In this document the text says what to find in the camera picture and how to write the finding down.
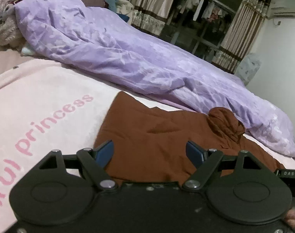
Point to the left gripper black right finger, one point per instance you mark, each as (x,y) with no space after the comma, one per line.
(240,188)

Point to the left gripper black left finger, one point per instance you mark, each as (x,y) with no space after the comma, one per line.
(60,188)

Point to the rust brown garment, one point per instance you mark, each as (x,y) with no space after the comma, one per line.
(150,143)

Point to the pile of clothes at headboard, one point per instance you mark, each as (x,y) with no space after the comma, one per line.
(10,35)

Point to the open wardrobe with hanging clothes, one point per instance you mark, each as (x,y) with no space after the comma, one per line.
(199,26)

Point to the blue and cream clothes pile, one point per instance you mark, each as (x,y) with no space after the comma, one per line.
(123,8)

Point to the person's right hand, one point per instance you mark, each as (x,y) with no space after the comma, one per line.
(290,219)

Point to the pink princess blanket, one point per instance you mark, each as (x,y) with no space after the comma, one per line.
(45,105)

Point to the pale blue plastic bag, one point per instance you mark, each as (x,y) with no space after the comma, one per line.
(248,67)

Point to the lavender purple duvet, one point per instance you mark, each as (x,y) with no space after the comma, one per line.
(97,41)

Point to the beige striped right curtain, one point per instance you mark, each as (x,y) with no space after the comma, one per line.
(241,34)

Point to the beige striped curtain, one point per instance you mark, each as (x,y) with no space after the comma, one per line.
(241,34)
(150,16)

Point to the beige striped left curtain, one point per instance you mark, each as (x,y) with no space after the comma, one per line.
(150,16)

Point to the white wall air conditioner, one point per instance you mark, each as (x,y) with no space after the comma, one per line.
(281,11)

